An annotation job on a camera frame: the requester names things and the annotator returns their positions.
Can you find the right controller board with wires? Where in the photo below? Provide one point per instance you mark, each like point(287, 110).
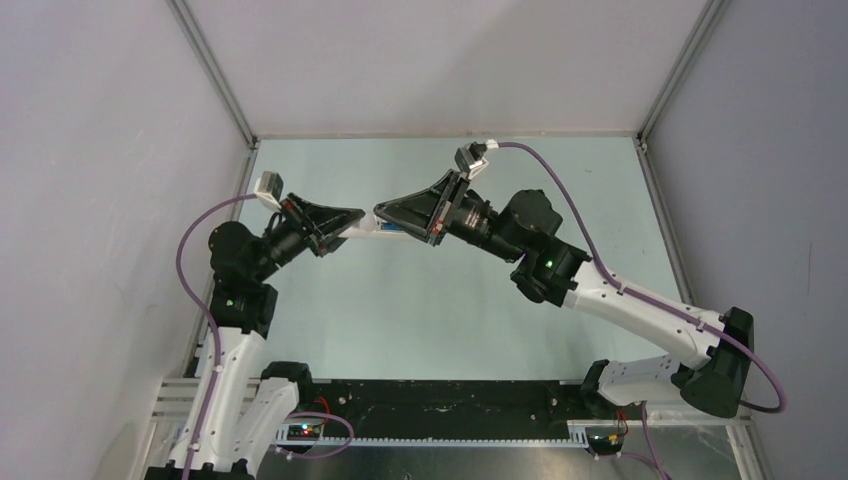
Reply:
point(604, 444)

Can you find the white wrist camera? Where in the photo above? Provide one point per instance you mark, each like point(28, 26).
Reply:
point(471, 158)
point(268, 190)

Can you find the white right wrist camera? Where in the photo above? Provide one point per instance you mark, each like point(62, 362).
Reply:
point(471, 158)

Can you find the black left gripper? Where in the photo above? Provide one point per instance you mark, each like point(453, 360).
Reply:
point(323, 223)

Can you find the aluminium frame post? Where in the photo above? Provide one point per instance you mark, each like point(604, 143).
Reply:
point(697, 39)
point(196, 39)

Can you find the aluminium frame post right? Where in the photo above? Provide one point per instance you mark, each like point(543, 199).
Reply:
point(697, 39)

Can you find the left controller board with LEDs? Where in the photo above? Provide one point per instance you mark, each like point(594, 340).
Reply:
point(302, 433)

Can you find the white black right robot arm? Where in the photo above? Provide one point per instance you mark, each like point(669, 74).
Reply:
point(702, 366)

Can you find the white remote control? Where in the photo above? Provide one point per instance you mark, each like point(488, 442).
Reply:
point(369, 227)

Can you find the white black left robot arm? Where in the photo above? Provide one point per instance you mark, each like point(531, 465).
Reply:
point(221, 438)

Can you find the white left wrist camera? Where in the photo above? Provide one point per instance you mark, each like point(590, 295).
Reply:
point(268, 190)

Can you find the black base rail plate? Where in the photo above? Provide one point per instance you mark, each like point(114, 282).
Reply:
point(409, 410)

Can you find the aluminium frame post left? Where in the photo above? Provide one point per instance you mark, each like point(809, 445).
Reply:
point(196, 39)

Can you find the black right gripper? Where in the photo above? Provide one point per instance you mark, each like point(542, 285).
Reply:
point(431, 212)

